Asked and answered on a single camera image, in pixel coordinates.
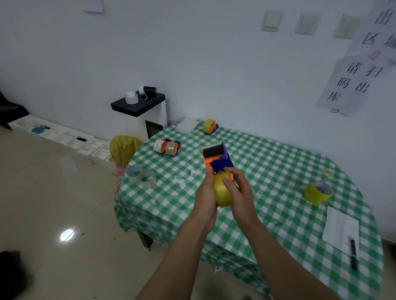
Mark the person's right hand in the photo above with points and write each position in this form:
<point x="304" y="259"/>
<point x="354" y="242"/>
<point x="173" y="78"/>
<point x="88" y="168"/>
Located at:
<point x="244" y="207"/>

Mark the person's left hand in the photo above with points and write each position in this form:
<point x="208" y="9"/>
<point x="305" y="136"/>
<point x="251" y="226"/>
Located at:
<point x="204" y="207"/>

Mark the short yellow tape roll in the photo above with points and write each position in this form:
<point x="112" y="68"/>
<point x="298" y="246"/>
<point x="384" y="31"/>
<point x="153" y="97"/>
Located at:
<point x="222" y="191"/>

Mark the beige tape roll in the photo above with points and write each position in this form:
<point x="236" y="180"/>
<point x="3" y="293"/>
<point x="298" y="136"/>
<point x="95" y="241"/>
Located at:
<point x="150" y="182"/>

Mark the brown tape roll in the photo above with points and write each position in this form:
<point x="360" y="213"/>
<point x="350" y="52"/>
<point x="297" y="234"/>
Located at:
<point x="171" y="149"/>

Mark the tall yellow tape roll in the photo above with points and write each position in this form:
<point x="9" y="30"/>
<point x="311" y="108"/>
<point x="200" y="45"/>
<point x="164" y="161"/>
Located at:
<point x="314" y="196"/>

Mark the white printed tape roll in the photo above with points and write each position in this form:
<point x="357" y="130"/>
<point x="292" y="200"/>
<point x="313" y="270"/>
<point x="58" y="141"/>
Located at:
<point x="158" y="146"/>

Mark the person's right forearm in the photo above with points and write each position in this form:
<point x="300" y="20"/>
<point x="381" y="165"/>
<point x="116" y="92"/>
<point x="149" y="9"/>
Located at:
<point x="287" y="269"/>

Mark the person's left forearm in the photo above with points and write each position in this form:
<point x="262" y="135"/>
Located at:
<point x="173" y="265"/>

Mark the green checkered tablecloth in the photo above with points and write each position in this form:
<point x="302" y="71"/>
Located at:
<point x="272" y="167"/>

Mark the white printed label scrap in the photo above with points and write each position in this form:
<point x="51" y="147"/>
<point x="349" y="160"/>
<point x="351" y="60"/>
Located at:
<point x="217" y="269"/>

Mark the dark table leg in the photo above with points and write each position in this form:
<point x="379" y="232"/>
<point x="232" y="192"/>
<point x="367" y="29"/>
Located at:
<point x="145" y="240"/>

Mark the white foam pad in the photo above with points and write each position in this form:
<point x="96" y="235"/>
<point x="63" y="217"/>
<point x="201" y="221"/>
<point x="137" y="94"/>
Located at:
<point x="187" y="125"/>

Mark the pink plastic bag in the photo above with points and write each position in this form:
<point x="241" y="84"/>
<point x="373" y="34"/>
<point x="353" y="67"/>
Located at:
<point x="119" y="176"/>

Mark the white paper sheet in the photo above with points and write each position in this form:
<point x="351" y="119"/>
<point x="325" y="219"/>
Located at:
<point x="338" y="228"/>

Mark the yellow plastic bag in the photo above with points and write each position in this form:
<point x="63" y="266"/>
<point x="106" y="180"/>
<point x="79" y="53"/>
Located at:
<point x="123" y="150"/>

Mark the black pen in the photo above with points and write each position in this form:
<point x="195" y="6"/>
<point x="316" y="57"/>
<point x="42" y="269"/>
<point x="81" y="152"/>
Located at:
<point x="353" y="255"/>

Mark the white cabinet with black top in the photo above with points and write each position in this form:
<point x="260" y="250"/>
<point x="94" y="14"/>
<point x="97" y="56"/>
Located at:
<point x="139" y="106"/>

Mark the small black object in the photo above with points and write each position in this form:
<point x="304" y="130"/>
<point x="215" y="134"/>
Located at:
<point x="82" y="139"/>

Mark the row of white boxes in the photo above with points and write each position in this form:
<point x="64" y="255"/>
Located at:
<point x="62" y="136"/>

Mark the blue object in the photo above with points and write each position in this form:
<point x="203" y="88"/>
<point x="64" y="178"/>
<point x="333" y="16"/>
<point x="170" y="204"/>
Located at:
<point x="37" y="129"/>

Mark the black chair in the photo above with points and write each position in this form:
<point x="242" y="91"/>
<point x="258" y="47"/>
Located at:
<point x="9" y="111"/>

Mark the white paper wall sign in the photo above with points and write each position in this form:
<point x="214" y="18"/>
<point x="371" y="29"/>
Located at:
<point x="368" y="27"/>
<point x="349" y="99"/>

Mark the white wall switch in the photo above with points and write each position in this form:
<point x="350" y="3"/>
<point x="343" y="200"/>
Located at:
<point x="347" y="26"/>
<point x="271" y="21"/>
<point x="307" y="23"/>

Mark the white printed wall paper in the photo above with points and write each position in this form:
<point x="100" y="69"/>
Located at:
<point x="92" y="6"/>

